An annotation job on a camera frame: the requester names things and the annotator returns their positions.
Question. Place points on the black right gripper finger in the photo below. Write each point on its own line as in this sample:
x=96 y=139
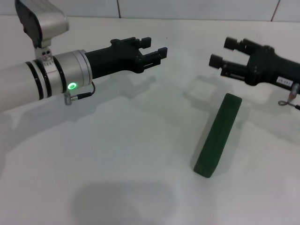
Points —
x=241 y=45
x=229 y=65

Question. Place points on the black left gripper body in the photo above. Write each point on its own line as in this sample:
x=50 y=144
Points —
x=112 y=58

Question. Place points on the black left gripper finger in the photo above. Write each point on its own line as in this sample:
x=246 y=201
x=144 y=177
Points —
x=157 y=55
x=144 y=43

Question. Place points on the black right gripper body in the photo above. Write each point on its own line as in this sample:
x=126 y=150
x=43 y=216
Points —
x=274 y=68

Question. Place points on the green glasses case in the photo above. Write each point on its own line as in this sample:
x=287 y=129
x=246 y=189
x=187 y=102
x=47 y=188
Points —
x=215 y=136

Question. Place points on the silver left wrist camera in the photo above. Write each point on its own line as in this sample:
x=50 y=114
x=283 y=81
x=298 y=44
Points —
x=39 y=23

